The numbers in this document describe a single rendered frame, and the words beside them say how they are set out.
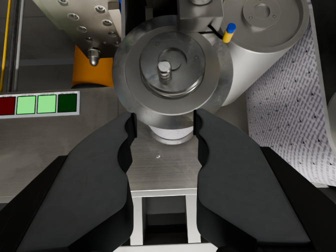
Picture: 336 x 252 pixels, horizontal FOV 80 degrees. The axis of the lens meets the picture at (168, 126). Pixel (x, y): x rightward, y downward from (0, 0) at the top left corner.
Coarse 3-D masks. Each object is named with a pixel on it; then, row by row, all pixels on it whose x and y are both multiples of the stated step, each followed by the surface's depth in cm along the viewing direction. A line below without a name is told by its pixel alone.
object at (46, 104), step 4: (40, 96) 59; (44, 96) 59; (48, 96) 59; (52, 96) 59; (40, 100) 58; (44, 100) 58; (48, 100) 58; (52, 100) 58; (40, 104) 58; (44, 104) 58; (48, 104) 58; (52, 104) 58; (40, 108) 58; (44, 108) 58; (48, 108) 58; (52, 108) 58
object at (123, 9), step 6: (126, 0) 28; (132, 0) 33; (138, 0) 41; (126, 6) 28; (132, 6) 33; (138, 6) 41; (126, 12) 28; (132, 12) 33; (138, 12) 40; (126, 18) 28; (132, 18) 32; (138, 18) 40; (126, 24) 27; (132, 24) 32; (138, 24) 39; (126, 30) 27
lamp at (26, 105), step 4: (28, 96) 59; (32, 96) 59; (20, 100) 59; (24, 100) 59; (28, 100) 59; (32, 100) 59; (20, 104) 58; (24, 104) 58; (28, 104) 58; (32, 104) 58; (20, 108) 58; (24, 108) 58; (28, 108) 58; (32, 108) 58; (20, 112) 58; (24, 112) 58; (28, 112) 58; (32, 112) 58
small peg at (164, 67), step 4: (164, 60) 20; (160, 64) 20; (164, 64) 20; (168, 64) 20; (160, 68) 19; (164, 68) 19; (168, 68) 19; (160, 72) 20; (164, 72) 19; (168, 72) 20; (160, 76) 21; (164, 76) 20; (168, 76) 21; (160, 80) 22; (164, 80) 21; (168, 80) 22
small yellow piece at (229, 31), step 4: (228, 24) 20; (232, 24) 20; (212, 28) 23; (228, 28) 20; (232, 28) 20; (216, 32) 23; (224, 32) 21; (228, 32) 20; (232, 32) 20; (220, 36) 23; (224, 36) 21; (228, 36) 21; (224, 40) 22; (228, 40) 22
